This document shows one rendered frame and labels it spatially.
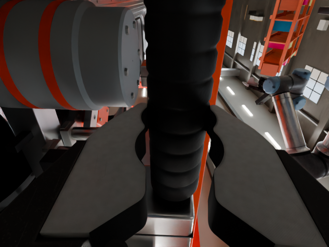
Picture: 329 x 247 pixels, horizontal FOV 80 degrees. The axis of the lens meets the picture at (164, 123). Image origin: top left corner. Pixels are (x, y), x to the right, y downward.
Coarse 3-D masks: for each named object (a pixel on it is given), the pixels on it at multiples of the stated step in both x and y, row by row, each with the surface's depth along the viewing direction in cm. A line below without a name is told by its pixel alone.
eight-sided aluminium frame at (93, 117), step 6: (90, 0) 47; (72, 114) 50; (78, 114) 52; (90, 114) 50; (96, 114) 53; (72, 120) 50; (78, 120) 52; (84, 120) 50; (90, 120) 50; (96, 120) 53; (78, 126) 52; (84, 126) 49; (90, 126) 49
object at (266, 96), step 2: (264, 94) 113; (266, 94) 112; (268, 94) 111; (262, 96) 115; (264, 96) 113; (266, 96) 112; (268, 96) 112; (258, 98) 117; (260, 98) 116; (262, 98) 115; (264, 98) 114; (266, 98) 114; (268, 98) 114; (256, 100) 119; (258, 100) 117; (260, 100) 116; (262, 100) 116; (264, 100) 116; (266, 100) 117; (256, 102) 119; (258, 102) 118; (260, 102) 118; (262, 102) 117; (258, 104) 119; (260, 104) 120
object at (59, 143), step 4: (52, 140) 33; (56, 140) 34; (60, 140) 34; (48, 144) 32; (52, 144) 33; (56, 144) 33; (60, 144) 34; (44, 148) 31; (48, 148) 32; (52, 148) 32; (56, 148) 33; (60, 148) 33; (64, 148) 33; (68, 148) 33; (44, 152) 31
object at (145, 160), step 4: (148, 132) 30; (148, 136) 29; (148, 140) 29; (148, 144) 28; (148, 148) 27; (148, 152) 26; (144, 156) 26; (148, 156) 26; (144, 160) 25; (148, 160) 25; (144, 164) 25; (148, 164) 25
